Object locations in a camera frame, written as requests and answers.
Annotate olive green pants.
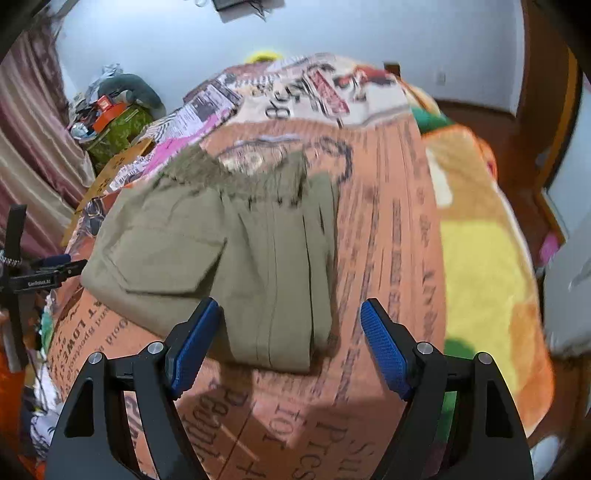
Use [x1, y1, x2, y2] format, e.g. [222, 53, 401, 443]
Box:
[81, 145, 339, 373]

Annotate cardboard piece on bed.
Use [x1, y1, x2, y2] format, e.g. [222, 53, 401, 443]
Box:
[60, 138, 155, 248]

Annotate striped pink beige curtain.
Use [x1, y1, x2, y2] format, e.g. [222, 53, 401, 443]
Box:
[1, 16, 95, 257]

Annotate green patterned storage basket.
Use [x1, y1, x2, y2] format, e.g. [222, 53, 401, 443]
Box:
[84, 105, 153, 174]

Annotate yellow orange fleece blanket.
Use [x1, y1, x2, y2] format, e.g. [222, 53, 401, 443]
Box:
[406, 82, 555, 439]

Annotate orange box in basket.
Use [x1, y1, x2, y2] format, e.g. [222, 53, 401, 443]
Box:
[93, 95, 128, 133]

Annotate white plastic storage cabinet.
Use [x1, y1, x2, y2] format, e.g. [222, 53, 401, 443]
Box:
[543, 214, 591, 358]

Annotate grey green stuffed pillow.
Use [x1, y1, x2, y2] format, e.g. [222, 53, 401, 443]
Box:
[97, 73, 166, 120]

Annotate pink slipper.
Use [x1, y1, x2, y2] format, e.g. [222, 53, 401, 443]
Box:
[539, 232, 560, 265]

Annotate yellow hoop behind bed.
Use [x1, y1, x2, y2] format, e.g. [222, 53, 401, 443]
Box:
[245, 50, 283, 64]

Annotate wooden wardrobe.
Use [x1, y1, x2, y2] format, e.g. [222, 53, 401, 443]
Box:
[517, 1, 583, 243]

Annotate newspaper print bed cover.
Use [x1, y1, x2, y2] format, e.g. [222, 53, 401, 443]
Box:
[45, 51, 449, 480]

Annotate small black wall monitor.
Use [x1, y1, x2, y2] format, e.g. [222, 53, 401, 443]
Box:
[212, 0, 249, 12]

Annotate wooden bed post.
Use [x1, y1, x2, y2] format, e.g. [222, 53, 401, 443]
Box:
[384, 62, 401, 78]

